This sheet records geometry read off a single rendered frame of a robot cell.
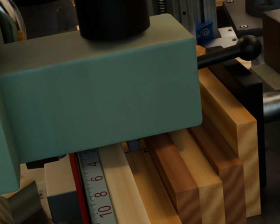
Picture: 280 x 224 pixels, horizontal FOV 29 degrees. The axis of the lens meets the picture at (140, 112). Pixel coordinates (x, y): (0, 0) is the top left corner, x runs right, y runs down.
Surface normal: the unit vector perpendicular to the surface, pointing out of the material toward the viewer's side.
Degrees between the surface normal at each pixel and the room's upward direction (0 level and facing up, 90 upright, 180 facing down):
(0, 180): 90
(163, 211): 0
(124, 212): 0
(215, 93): 0
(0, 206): 90
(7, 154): 90
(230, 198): 90
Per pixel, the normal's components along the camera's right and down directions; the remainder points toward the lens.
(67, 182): -0.13, -0.89
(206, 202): 0.20, 0.40
